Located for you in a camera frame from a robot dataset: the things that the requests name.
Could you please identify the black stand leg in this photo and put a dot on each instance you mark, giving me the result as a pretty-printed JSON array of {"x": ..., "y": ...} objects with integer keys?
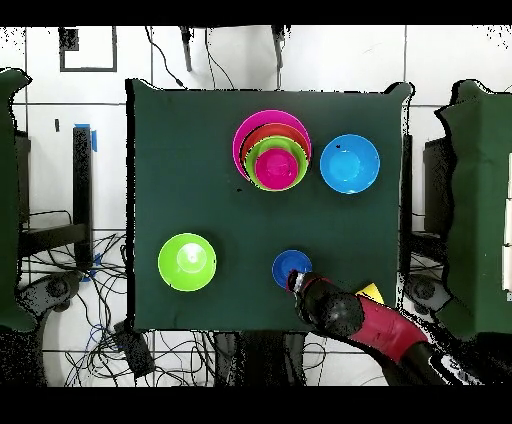
[
  {"x": 186, "y": 48},
  {"x": 278, "y": 44}
]

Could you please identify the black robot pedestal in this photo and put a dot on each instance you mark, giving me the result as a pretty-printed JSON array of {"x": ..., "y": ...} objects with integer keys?
[{"x": 260, "y": 360}]

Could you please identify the grey square frame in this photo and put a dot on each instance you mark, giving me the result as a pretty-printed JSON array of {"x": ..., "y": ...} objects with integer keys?
[{"x": 88, "y": 70}]

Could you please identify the black power strip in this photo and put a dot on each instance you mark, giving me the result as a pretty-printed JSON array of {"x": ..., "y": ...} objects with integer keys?
[{"x": 134, "y": 352}]

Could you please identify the dark blue bowl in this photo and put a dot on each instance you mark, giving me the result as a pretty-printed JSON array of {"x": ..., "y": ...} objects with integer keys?
[{"x": 290, "y": 262}]

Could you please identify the orange bowl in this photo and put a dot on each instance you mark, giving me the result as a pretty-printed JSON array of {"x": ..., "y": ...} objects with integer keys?
[{"x": 272, "y": 130}]

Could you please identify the large pink bowl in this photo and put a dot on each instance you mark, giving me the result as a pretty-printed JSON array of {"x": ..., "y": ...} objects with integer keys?
[{"x": 264, "y": 116}]

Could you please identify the light blue bowl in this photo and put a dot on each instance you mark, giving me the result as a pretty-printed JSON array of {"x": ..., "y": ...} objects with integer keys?
[{"x": 350, "y": 164}]

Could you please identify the small crimson bowl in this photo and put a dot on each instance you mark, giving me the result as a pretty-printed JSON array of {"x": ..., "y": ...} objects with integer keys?
[{"x": 276, "y": 168}]

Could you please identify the black metal stand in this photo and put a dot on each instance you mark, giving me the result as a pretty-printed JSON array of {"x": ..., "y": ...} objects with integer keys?
[
  {"x": 436, "y": 180},
  {"x": 82, "y": 180}
]

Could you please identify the dark green tablecloth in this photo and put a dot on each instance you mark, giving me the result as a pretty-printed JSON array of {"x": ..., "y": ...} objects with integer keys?
[{"x": 180, "y": 192}]

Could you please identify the yellow cup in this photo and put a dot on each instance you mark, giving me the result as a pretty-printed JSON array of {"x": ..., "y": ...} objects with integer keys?
[{"x": 372, "y": 292}]

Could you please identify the green bowl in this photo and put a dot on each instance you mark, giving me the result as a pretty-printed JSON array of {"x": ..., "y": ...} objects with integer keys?
[
  {"x": 252, "y": 160},
  {"x": 187, "y": 262}
]

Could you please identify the neighbouring green table cloth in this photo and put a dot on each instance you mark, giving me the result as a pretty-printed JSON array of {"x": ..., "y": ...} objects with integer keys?
[
  {"x": 480, "y": 200},
  {"x": 8, "y": 200}
]

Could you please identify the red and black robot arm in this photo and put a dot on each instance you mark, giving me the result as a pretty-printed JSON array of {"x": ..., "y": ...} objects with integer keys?
[{"x": 380, "y": 324}]

